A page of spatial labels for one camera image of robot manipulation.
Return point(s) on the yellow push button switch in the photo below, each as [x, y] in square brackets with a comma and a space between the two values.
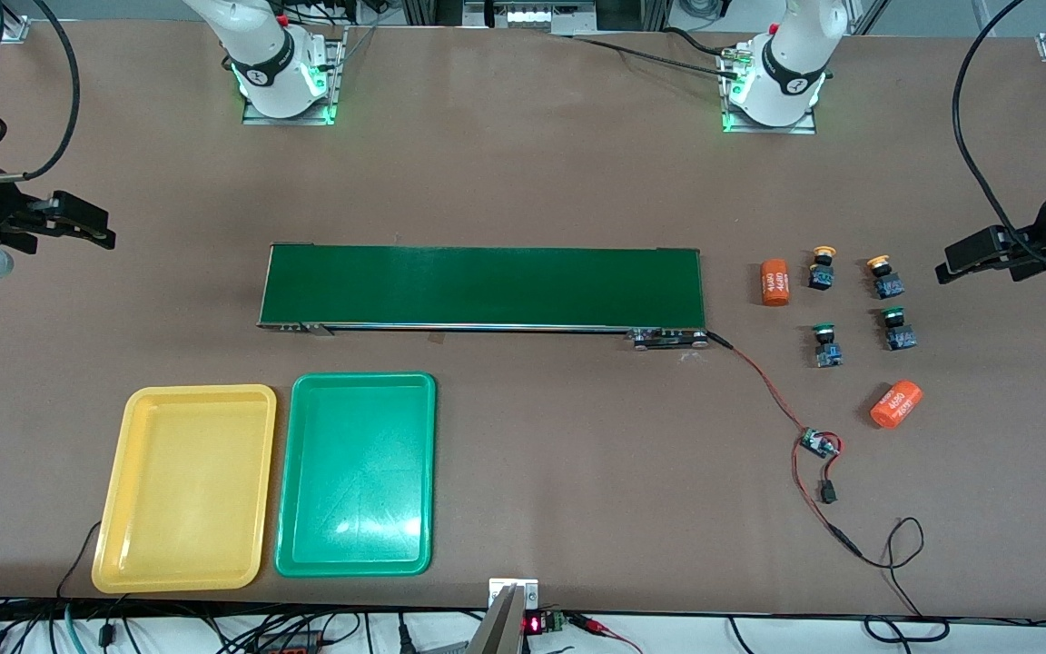
[821, 271]
[886, 282]

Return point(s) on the green push button switch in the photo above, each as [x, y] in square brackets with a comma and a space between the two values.
[827, 347]
[899, 331]

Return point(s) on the orange cylinder white print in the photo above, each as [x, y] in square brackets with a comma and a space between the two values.
[774, 283]
[895, 405]

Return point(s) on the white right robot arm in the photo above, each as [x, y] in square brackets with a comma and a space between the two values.
[269, 54]

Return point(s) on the small green circuit board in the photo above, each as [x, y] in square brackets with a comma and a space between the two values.
[818, 443]

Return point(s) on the yellow plastic tray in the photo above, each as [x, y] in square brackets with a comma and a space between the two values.
[182, 490]

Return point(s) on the green plastic tray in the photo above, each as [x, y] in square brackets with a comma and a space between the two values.
[355, 472]

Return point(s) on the green conveyor belt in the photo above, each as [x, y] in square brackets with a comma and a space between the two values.
[487, 286]

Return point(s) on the metal light box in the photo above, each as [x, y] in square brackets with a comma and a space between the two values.
[532, 16]

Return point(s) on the red LED display module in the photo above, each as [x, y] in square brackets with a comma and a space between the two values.
[534, 624]

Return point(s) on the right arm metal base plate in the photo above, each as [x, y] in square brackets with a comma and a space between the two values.
[334, 82]

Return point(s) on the grey metal camera bracket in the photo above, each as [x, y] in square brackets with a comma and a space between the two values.
[509, 627]

